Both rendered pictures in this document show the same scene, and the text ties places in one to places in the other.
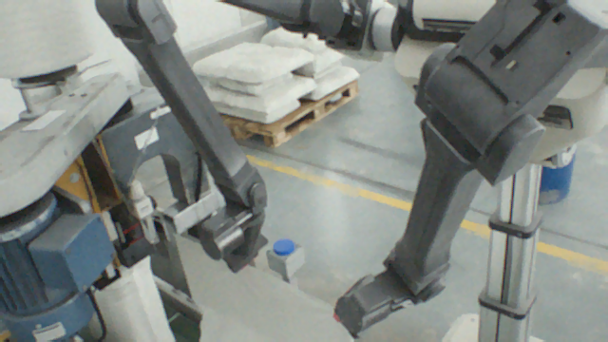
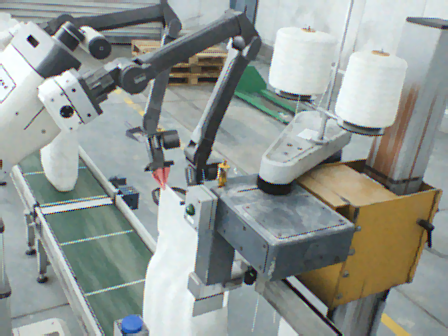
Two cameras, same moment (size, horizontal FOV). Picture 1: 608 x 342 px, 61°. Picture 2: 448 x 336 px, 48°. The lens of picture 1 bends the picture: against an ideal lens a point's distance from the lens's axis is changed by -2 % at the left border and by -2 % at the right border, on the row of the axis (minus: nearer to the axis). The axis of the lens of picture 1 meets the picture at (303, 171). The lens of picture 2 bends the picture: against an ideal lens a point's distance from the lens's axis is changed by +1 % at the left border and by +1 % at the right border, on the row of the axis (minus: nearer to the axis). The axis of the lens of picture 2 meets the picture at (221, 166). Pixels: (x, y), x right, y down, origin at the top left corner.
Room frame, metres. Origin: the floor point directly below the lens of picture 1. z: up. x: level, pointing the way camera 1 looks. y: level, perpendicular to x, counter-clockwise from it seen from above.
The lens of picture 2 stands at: (2.25, 0.51, 1.89)
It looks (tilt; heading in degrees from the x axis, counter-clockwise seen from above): 24 degrees down; 192
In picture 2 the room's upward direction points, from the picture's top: 8 degrees clockwise
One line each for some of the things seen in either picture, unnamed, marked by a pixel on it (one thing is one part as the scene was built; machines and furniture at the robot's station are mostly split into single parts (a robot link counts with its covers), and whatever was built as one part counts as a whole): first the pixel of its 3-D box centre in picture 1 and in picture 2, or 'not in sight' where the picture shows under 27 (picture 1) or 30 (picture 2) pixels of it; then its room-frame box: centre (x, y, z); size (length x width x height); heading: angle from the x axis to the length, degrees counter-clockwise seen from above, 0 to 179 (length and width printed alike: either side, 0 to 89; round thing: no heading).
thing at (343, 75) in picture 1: (321, 81); not in sight; (4.41, -0.27, 0.20); 0.67 x 0.43 x 0.15; 136
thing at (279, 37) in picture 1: (297, 39); not in sight; (4.58, -0.11, 0.56); 0.67 x 0.43 x 0.15; 46
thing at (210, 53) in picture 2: not in sight; (181, 52); (-4.51, -1.75, 0.36); 1.20 x 0.82 x 0.14; 132
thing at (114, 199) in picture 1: (75, 162); (307, 212); (1.04, 0.50, 1.26); 0.22 x 0.05 x 0.16; 46
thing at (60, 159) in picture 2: not in sight; (58, 122); (-0.33, -1.10, 0.74); 0.47 x 0.22 x 0.72; 44
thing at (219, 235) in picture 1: (232, 217); (205, 163); (0.80, 0.14, 1.21); 0.11 x 0.09 x 0.12; 136
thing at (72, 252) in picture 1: (76, 256); not in sight; (0.69, 0.38, 1.25); 0.10 x 0.08 x 0.12; 161
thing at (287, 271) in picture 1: (285, 256); (131, 334); (1.19, 0.08, 0.81); 0.08 x 0.08 x 0.06; 46
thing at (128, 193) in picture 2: not in sight; (119, 190); (-0.39, -0.70, 0.35); 0.30 x 0.15 x 0.15; 46
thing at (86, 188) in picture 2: not in sight; (33, 140); (-0.83, -1.62, 0.34); 2.21 x 0.39 x 0.09; 46
